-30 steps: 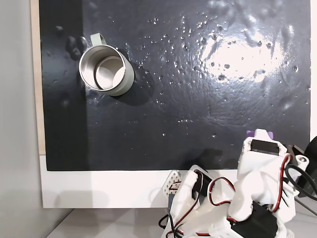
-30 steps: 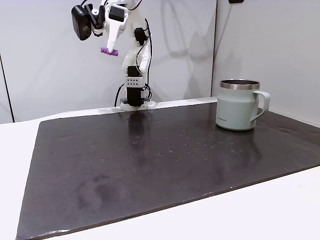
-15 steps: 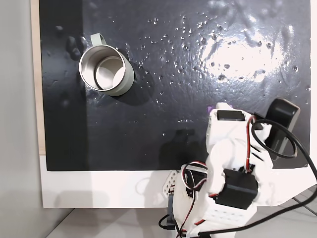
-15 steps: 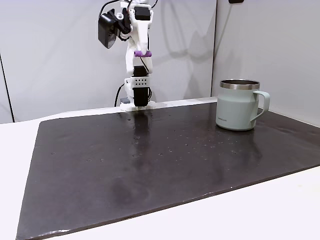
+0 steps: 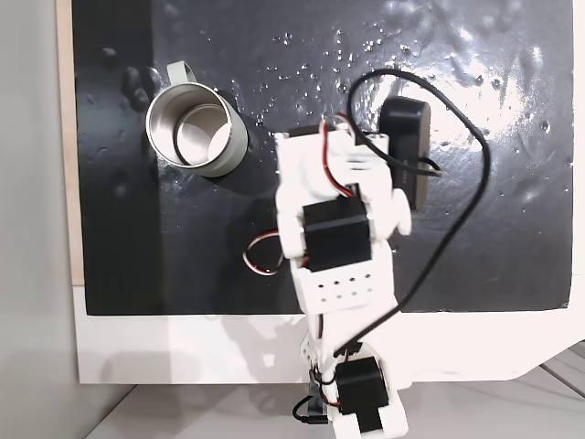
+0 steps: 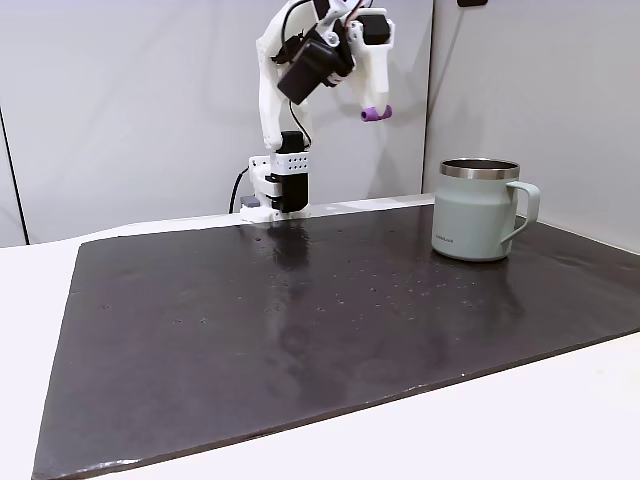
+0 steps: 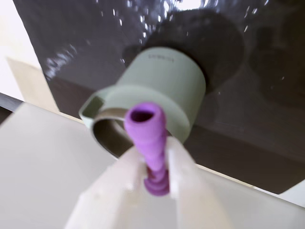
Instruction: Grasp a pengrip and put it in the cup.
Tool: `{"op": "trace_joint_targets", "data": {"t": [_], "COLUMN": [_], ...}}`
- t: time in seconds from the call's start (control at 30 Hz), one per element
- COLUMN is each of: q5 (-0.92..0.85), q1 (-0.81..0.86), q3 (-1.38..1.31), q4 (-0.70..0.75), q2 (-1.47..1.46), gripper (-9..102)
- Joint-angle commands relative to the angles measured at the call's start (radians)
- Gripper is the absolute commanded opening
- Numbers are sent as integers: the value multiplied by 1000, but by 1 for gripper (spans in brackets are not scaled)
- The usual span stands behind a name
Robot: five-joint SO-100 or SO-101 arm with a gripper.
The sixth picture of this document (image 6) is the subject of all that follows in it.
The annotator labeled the pale green steel mug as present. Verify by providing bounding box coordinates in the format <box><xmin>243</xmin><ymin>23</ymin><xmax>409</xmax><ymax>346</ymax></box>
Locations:
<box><xmin>430</xmin><ymin>157</ymin><xmax>542</xmax><ymax>264</ymax></box>

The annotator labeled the purple ribbed pen grip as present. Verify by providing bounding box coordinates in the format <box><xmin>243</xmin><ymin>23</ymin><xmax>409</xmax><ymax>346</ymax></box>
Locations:
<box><xmin>360</xmin><ymin>104</ymin><xmax>394</xmax><ymax>125</ymax></box>

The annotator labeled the black base cable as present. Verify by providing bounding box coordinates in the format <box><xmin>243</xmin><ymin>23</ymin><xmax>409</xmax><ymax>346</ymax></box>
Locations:
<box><xmin>228</xmin><ymin>166</ymin><xmax>250</xmax><ymax>215</ymax></box>

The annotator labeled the black camera box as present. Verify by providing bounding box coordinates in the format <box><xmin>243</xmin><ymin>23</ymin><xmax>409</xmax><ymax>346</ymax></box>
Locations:
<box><xmin>275</xmin><ymin>36</ymin><xmax>358</xmax><ymax>107</ymax></box>

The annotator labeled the black table mat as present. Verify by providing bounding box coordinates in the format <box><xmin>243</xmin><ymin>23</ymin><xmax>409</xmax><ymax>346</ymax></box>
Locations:
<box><xmin>30</xmin><ymin>203</ymin><xmax>640</xmax><ymax>480</ymax></box>

